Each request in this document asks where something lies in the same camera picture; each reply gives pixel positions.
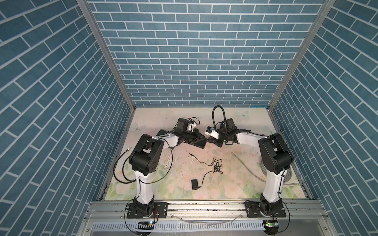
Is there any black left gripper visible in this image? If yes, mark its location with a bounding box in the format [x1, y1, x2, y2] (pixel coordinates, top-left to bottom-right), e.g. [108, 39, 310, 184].
[181, 128, 205, 144]

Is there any black ribbed network switch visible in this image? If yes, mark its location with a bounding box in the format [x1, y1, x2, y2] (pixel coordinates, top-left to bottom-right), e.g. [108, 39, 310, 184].
[188, 138, 207, 149]

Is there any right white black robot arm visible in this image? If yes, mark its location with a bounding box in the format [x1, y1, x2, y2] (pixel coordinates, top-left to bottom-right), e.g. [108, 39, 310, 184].
[206, 127, 294, 204]

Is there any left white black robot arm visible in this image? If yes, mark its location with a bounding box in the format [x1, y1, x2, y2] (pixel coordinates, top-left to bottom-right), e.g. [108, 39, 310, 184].
[129, 129, 207, 205]

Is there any black loose power adapter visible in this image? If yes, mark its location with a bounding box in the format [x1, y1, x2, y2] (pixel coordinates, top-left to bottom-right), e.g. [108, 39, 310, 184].
[191, 179, 200, 190]

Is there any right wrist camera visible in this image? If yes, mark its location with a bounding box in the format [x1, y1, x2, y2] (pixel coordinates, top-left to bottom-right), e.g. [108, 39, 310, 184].
[205, 119, 237, 139]

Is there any black loose adapter cord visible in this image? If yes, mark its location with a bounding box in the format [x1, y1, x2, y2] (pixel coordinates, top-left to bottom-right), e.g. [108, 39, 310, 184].
[189, 152, 224, 188]

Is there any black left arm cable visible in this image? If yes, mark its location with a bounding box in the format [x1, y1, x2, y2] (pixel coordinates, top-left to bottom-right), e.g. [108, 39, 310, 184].
[113, 141, 174, 185]

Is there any grey ethernet cable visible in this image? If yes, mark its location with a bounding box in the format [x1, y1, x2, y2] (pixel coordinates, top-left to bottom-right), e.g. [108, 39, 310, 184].
[231, 151, 300, 186]

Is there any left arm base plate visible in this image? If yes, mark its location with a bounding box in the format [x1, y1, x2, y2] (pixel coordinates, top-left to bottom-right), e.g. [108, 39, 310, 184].
[126, 201, 168, 219]

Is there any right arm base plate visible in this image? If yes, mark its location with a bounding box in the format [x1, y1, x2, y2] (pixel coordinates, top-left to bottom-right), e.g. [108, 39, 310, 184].
[244, 200, 286, 218]

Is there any aluminium front rail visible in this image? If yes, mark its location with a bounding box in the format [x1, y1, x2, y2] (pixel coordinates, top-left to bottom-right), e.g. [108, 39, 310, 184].
[85, 199, 327, 221]

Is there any white slotted cable duct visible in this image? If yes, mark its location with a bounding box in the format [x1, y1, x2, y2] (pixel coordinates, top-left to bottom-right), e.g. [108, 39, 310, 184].
[92, 220, 265, 233]

